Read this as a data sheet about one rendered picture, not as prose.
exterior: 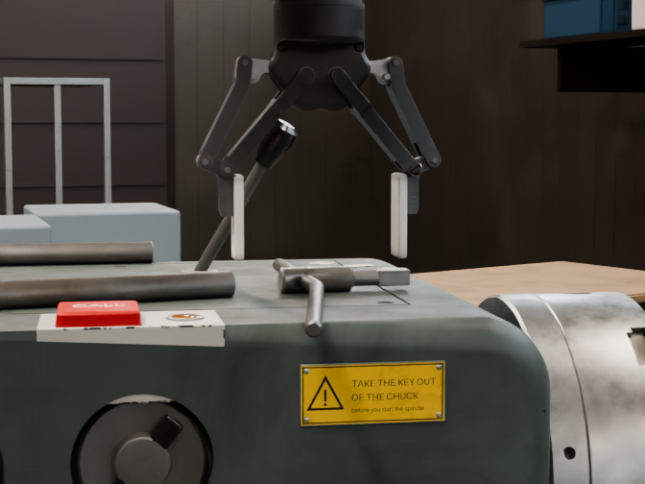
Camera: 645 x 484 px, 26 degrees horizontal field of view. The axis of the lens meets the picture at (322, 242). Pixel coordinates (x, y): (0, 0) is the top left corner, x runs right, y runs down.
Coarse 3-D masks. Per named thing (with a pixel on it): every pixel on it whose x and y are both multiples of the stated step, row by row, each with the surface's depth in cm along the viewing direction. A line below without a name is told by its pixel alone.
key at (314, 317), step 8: (280, 264) 127; (288, 264) 126; (304, 280) 118; (312, 280) 116; (312, 288) 112; (320, 288) 112; (312, 296) 108; (320, 296) 108; (312, 304) 104; (320, 304) 104; (312, 312) 100; (320, 312) 101; (312, 320) 97; (320, 320) 98; (312, 328) 97; (320, 328) 97; (312, 336) 97
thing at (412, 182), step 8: (424, 160) 116; (424, 168) 116; (408, 176) 116; (416, 176) 116; (408, 184) 116; (416, 184) 116; (408, 192) 116; (416, 192) 117; (408, 200) 116; (416, 200) 117; (408, 208) 117; (416, 208) 117
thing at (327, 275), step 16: (288, 272) 119; (304, 272) 120; (320, 272) 120; (336, 272) 120; (352, 272) 121; (368, 272) 121; (384, 272) 121; (400, 272) 122; (288, 288) 119; (304, 288) 120; (336, 288) 120
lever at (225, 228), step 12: (252, 168) 133; (264, 168) 133; (252, 180) 133; (252, 192) 134; (228, 216) 134; (228, 228) 134; (216, 240) 135; (204, 252) 135; (216, 252) 135; (204, 264) 135
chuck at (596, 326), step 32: (576, 320) 126; (608, 320) 127; (640, 320) 127; (576, 352) 123; (608, 352) 123; (608, 384) 121; (640, 384) 121; (608, 416) 120; (640, 416) 120; (608, 448) 119; (640, 448) 119; (608, 480) 118; (640, 480) 119
